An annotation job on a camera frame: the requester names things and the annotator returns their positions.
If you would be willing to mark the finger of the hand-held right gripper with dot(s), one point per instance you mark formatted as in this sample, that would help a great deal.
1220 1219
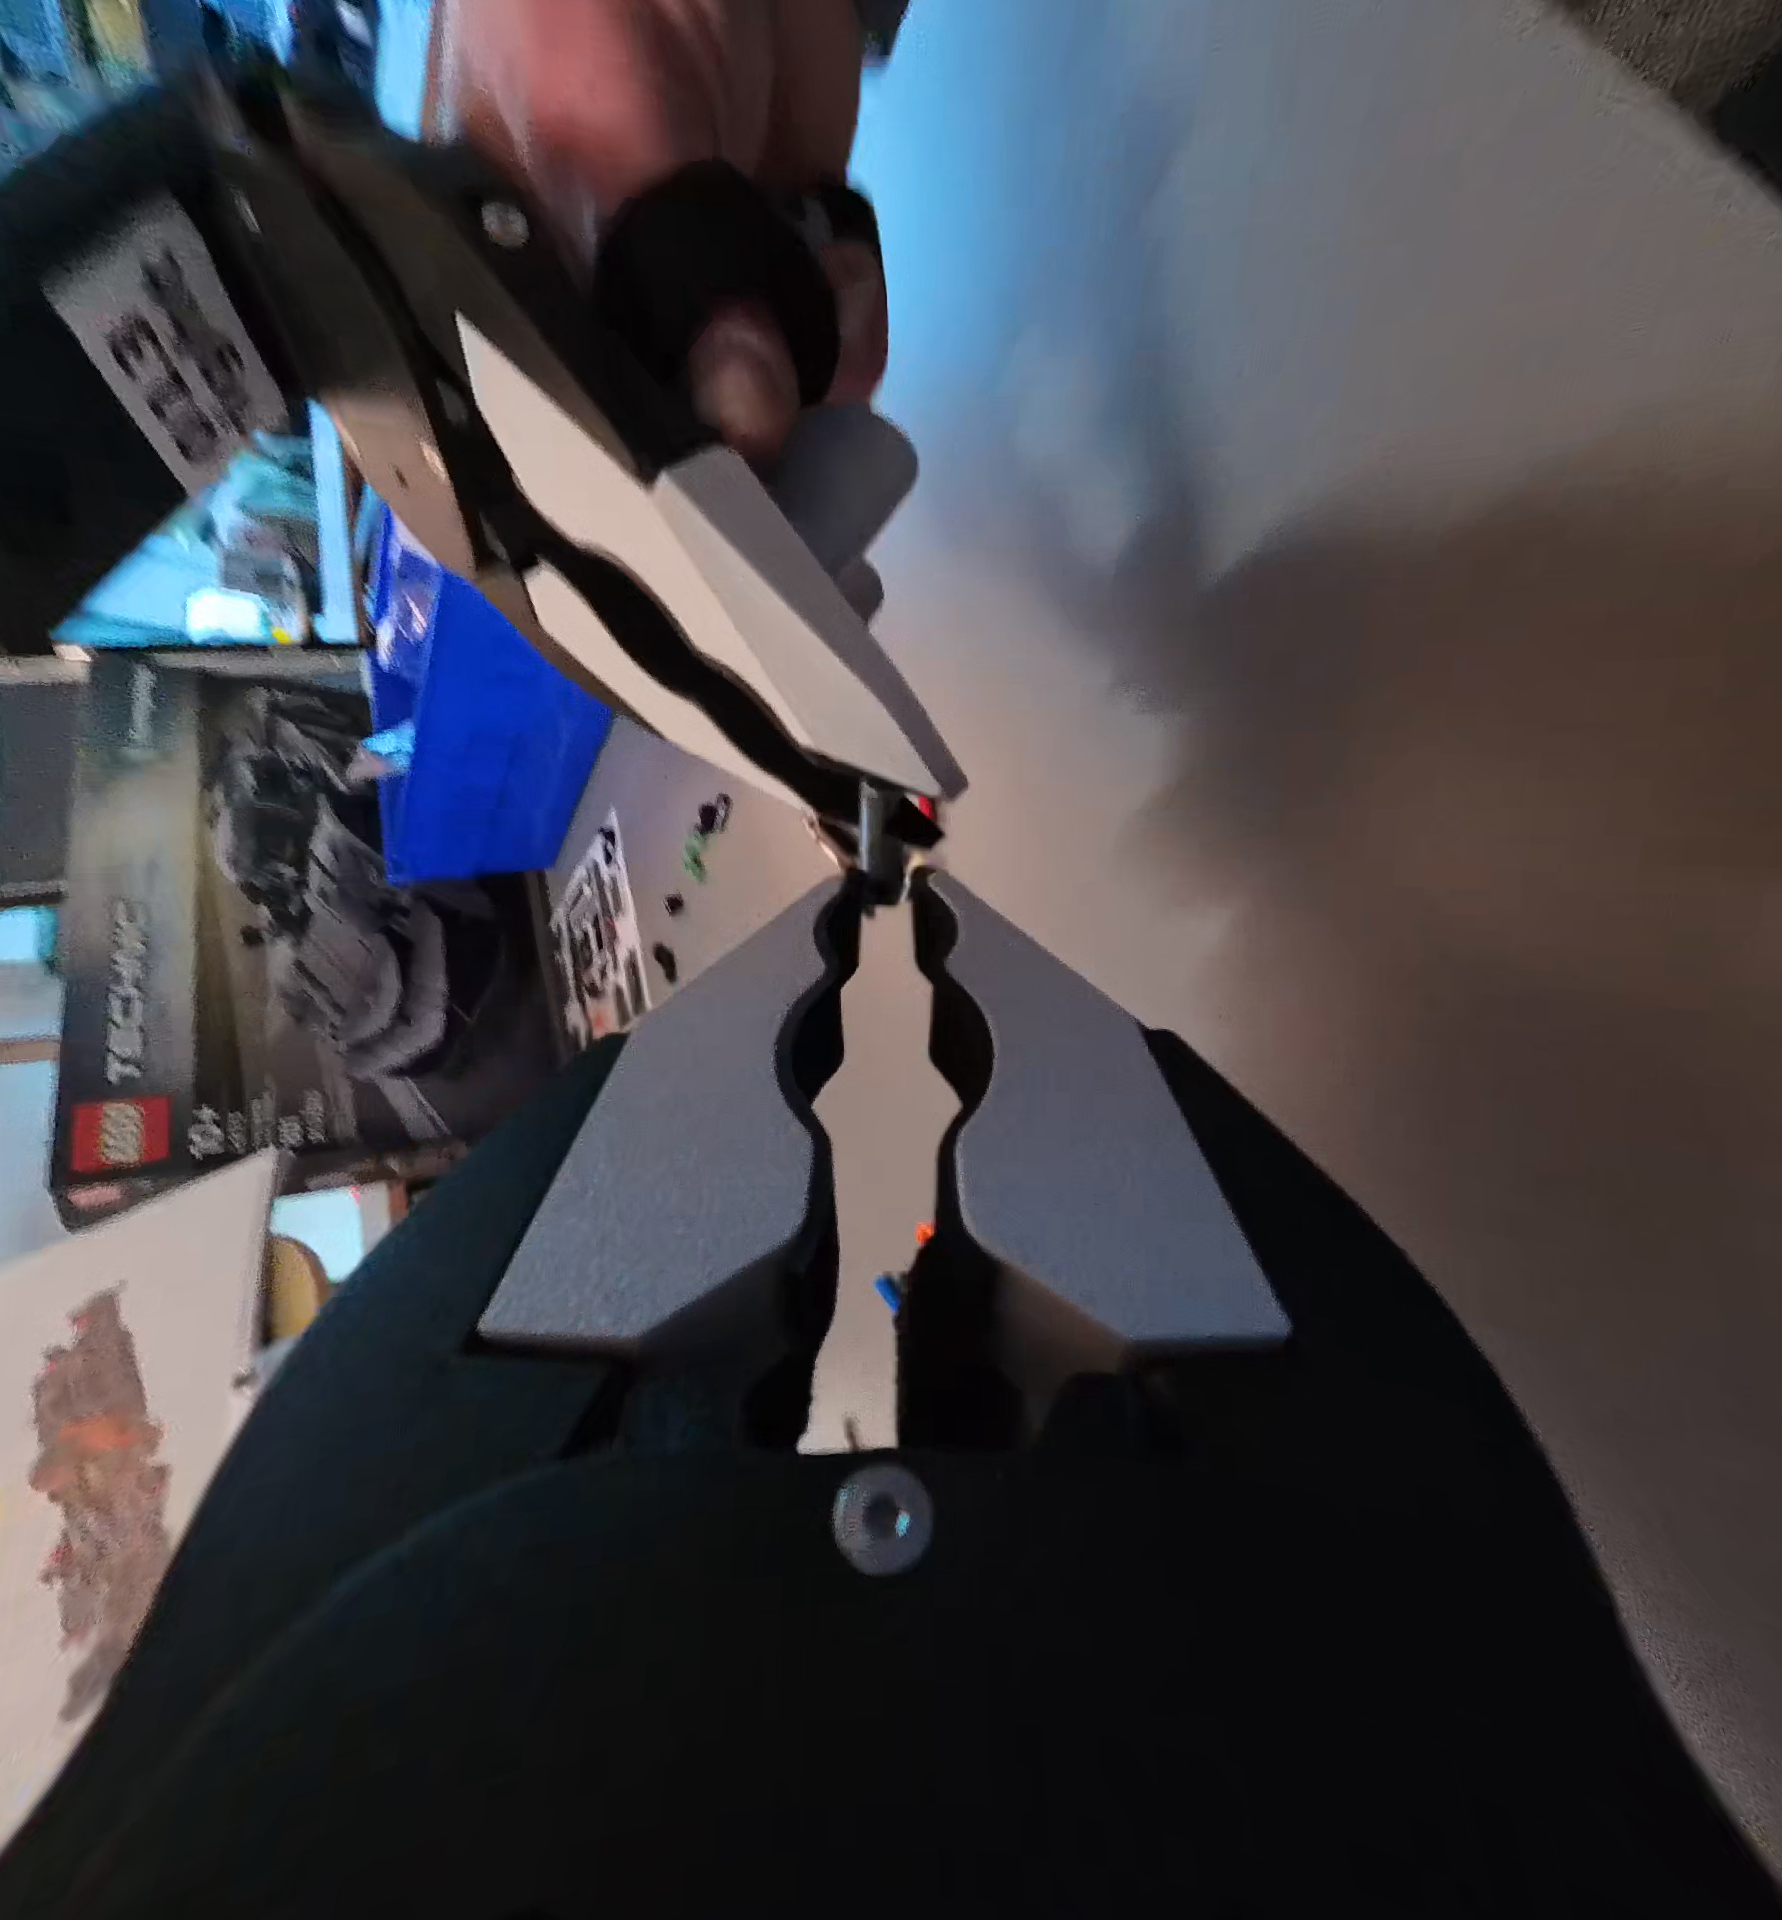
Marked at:
636 659
786 615

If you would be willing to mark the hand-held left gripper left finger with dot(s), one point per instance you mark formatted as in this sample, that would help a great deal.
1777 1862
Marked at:
651 1184

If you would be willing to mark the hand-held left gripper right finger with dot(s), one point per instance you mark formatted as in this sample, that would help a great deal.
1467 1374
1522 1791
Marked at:
1114 1184

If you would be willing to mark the grey lego beam piece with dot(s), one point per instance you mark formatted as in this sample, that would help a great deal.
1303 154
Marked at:
876 854

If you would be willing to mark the lego instruction booklet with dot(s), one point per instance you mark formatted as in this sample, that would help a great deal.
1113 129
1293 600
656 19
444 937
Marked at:
81 1426

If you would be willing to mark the lego sticker sheet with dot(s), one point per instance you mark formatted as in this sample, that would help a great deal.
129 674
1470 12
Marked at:
598 931

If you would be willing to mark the dark lego set box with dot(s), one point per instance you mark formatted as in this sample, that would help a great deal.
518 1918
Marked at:
229 975

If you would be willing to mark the person's right hand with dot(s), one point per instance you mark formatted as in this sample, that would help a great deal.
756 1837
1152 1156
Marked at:
651 74

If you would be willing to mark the blue plastic bin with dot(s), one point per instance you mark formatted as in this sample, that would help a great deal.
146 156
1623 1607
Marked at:
487 750

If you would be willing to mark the black monitor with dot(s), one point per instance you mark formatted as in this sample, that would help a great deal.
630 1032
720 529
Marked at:
13 780

